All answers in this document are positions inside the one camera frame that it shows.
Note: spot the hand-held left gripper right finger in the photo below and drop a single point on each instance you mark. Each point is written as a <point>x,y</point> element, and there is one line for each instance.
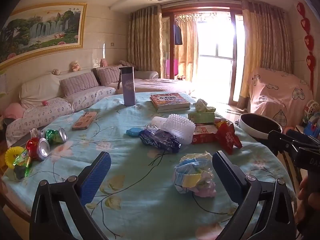
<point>225,171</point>

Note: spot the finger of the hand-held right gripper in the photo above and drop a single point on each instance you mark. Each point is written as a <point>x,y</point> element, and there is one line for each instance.
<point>276,140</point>
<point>301,138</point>

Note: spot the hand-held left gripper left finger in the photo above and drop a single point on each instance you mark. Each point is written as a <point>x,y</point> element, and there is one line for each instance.
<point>96,176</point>

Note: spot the white bin with black liner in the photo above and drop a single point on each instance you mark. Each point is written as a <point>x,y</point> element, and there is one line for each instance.
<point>260,126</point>

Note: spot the colourful plastic bag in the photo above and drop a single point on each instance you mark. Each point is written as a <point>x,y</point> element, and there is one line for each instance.
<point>192,175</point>

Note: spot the red snack packet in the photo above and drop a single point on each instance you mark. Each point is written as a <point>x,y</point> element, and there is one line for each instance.
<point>228,137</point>

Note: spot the red and white carton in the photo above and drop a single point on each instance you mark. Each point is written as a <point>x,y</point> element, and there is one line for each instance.
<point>203,133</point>

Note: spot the green printed carton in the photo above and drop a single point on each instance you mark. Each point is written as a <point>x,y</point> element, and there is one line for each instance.
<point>201,118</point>

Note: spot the white spiked plastic mat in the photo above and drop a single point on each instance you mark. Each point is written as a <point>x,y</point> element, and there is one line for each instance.
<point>178,127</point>

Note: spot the dark blue snack wrapper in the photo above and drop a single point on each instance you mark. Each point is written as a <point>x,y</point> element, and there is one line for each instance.
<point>160,140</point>

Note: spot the person's right hand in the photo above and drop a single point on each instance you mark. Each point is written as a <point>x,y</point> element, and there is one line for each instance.
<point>303,191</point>

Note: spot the blue plastic toy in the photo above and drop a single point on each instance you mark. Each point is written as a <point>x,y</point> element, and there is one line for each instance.
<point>311,128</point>

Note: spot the floral light blue tablecloth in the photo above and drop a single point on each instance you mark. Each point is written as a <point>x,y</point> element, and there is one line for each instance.
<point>140,180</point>

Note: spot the pink heart print cover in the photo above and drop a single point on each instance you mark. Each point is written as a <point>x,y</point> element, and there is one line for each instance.
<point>277,95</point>

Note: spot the wooden pencil box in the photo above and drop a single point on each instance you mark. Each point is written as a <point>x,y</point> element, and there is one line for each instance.
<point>84,121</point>

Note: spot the green drink can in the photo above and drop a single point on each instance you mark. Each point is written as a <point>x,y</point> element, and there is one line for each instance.
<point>56,136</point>

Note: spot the blue plastic brush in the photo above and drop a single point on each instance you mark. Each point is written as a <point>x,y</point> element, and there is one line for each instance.
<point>132,131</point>

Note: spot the red drink can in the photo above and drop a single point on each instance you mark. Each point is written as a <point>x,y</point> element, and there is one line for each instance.
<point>37,148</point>

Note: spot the crumpled green drink carton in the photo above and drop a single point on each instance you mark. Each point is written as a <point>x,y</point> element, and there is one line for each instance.
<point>201,105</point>

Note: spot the green foil wrapper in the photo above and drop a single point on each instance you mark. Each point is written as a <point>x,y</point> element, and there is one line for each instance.
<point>22,167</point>

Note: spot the sofa with patterned cover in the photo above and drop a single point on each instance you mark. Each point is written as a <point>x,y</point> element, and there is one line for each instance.
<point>82,100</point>

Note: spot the thin book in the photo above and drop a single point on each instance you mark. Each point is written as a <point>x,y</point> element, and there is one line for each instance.
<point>175,111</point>
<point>175,108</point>

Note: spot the small pink toy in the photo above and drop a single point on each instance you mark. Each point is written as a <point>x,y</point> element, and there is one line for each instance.
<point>45,103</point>

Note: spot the orange cover book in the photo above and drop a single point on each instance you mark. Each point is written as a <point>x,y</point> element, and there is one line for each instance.
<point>168,99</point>

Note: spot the purple thermos bottle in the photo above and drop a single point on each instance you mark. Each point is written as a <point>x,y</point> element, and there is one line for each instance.
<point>128,90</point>

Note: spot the large striped cushion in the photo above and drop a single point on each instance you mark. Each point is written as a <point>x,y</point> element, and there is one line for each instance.
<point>78,83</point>
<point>108,76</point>

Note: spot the red hanging knot decoration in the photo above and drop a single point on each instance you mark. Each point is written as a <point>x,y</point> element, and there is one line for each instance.
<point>308,41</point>

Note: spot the beige patterned curtain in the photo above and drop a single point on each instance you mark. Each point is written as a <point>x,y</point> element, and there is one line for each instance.
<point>265,42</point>
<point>143,40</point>

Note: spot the white pillow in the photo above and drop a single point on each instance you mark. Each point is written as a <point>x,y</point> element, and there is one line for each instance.
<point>40,90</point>

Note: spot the pink cloth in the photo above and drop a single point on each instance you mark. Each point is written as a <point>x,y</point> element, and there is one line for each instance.
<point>13,111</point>

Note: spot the white plush toy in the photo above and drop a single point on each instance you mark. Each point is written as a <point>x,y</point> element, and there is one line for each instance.
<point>56,72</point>

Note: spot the yellow bear plush toy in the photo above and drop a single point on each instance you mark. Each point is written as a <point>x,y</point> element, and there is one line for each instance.
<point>75,65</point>

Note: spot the pink plush toy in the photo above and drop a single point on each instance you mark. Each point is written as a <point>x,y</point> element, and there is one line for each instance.
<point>103,62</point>

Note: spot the small striped cushion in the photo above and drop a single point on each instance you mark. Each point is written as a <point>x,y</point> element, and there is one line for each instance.
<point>126,65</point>

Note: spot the yellow sheer curtain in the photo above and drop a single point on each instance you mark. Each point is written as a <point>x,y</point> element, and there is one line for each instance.
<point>187,45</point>

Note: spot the dark hanging garment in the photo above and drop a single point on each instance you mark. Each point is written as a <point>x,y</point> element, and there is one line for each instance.
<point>178,35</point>

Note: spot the row of clothes hangers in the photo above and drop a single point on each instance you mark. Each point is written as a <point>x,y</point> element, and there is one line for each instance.
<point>195,16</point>

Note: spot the framed waterfall painting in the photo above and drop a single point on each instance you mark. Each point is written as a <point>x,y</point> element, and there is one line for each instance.
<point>45,30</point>

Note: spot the wooden sliding door frame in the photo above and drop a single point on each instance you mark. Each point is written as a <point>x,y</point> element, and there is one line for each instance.
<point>238,55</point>

